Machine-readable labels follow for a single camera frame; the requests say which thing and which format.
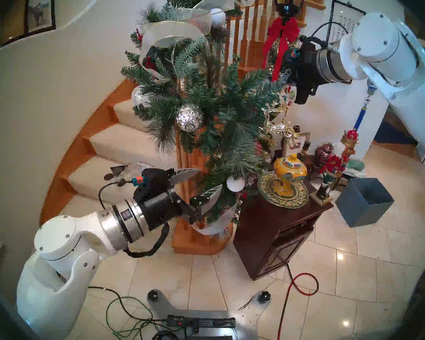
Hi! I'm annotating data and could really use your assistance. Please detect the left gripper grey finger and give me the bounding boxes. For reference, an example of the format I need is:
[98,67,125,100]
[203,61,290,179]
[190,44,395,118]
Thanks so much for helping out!
[189,183,223,223]
[166,167,201,187]

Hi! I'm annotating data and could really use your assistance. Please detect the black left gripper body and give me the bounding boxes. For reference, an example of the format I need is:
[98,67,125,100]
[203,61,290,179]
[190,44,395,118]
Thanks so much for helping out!
[141,188,196,232]

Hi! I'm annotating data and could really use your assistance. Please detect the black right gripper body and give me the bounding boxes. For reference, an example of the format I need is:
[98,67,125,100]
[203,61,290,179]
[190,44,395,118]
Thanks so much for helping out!
[293,41,322,105]

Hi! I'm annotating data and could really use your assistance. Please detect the gold glitter reindeer ornament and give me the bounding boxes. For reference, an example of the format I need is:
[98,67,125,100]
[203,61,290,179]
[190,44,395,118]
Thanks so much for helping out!
[260,91,302,149]

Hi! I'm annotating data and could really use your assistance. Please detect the small santa hanging ornament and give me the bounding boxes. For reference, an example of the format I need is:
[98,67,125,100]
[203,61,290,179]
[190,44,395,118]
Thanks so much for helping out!
[283,84,298,107]

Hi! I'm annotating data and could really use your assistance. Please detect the white glitter ball ornament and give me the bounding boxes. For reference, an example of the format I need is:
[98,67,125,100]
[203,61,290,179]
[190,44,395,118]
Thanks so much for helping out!
[227,176,246,193]
[210,8,227,27]

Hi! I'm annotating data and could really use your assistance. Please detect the silver faceted ball ornament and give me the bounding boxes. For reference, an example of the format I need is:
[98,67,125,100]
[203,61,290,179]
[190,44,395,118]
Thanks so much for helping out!
[176,104,204,132]

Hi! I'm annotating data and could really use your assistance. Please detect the red velvet bow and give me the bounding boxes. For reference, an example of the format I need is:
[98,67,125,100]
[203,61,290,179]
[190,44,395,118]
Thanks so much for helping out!
[262,17,301,83]

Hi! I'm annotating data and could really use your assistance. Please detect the clear plastic bag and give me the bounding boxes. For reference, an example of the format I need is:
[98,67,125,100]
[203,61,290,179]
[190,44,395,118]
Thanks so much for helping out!
[110,162,153,178]

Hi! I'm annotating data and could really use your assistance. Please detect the ornate decorative plate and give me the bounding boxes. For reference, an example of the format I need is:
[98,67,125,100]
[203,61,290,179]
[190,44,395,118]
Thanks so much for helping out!
[257,171,309,209]

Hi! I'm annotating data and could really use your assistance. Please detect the framed calligraphy scroll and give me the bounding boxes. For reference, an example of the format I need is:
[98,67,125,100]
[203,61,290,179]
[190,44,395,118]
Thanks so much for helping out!
[328,0,367,46]

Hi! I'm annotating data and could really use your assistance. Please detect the carpeted wooden staircase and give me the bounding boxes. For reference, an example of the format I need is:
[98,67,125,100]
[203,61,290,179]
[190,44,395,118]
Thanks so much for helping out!
[39,79,199,253]

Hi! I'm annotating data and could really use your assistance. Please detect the blue vase charm with tassel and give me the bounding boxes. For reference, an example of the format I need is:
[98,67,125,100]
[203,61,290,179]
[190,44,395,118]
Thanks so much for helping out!
[352,79,378,131]

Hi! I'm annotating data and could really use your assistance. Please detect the dark wooden cabinet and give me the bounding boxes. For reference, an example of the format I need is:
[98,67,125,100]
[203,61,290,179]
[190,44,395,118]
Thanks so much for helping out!
[233,182,334,281]

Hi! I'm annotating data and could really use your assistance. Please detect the black lantern lamp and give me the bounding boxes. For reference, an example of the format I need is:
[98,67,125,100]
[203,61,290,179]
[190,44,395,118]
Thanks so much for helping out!
[272,0,310,17]

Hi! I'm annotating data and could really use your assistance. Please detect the green pine garland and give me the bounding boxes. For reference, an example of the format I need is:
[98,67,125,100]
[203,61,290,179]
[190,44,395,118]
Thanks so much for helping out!
[120,0,284,239]

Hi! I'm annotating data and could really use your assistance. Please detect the dark red lidded jar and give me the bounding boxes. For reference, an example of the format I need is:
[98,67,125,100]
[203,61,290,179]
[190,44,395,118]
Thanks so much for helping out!
[314,142,334,166]

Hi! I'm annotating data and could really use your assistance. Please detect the yellow porcelain lidded jar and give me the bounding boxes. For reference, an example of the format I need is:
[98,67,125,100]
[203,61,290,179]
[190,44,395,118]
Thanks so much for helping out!
[273,153,308,198]

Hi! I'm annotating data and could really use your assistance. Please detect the tall red nutcracker figurine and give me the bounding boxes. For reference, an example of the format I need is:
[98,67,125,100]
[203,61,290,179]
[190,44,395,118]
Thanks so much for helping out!
[310,129,359,206]

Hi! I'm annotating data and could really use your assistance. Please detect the dark blue rug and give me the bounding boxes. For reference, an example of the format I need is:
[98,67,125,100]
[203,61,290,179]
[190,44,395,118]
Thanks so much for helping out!
[374,121,416,145]

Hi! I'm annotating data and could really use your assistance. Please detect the black power strip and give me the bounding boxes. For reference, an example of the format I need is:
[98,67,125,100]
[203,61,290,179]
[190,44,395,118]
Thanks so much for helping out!
[166,315,236,329]

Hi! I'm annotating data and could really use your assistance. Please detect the grey square bin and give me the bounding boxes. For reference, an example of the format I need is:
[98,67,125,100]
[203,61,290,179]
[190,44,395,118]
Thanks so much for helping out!
[335,177,395,228]

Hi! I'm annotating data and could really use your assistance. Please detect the framed horse picture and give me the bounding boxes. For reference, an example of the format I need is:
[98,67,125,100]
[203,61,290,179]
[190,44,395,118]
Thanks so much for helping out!
[25,0,56,34]

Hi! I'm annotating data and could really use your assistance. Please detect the brown framed picture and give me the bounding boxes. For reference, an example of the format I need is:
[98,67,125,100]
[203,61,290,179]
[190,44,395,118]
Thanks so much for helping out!
[0,0,27,46]

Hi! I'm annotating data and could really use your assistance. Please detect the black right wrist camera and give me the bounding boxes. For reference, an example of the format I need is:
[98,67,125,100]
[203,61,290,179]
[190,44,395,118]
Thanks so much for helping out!
[284,46,302,66]

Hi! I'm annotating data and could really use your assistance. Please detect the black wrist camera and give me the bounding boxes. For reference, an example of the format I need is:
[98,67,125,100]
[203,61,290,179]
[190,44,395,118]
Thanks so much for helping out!
[132,168,176,202]
[284,46,302,66]

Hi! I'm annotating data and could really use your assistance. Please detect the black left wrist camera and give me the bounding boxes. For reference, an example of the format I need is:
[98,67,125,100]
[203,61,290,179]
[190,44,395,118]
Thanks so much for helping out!
[132,168,176,202]

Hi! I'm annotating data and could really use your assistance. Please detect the black sleeved wrist cable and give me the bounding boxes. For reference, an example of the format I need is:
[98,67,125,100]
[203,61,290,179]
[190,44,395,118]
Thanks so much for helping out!
[299,36,329,50]
[122,222,170,258]

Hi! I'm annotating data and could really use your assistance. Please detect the thin black camera cable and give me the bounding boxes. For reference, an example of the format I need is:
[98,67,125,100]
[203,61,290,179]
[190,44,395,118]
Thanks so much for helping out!
[98,179,133,209]
[309,21,350,39]

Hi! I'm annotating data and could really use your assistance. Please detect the small tabletop picture frame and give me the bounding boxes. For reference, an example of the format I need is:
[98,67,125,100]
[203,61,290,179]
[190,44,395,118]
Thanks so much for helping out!
[287,131,311,158]

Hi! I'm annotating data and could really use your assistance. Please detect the black floor cable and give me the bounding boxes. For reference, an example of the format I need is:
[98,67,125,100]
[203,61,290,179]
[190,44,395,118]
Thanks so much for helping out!
[87,286,169,324]

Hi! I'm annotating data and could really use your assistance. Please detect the green floor cable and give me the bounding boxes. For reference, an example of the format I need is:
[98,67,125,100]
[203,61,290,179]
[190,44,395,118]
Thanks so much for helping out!
[106,296,163,338]

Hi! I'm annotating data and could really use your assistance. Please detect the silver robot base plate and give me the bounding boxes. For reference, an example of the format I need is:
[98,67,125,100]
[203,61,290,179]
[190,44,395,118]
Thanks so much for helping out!
[147,289,271,340]

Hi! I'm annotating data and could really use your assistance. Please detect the red floor cable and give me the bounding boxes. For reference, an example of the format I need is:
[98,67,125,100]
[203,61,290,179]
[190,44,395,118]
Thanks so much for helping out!
[277,272,319,340]

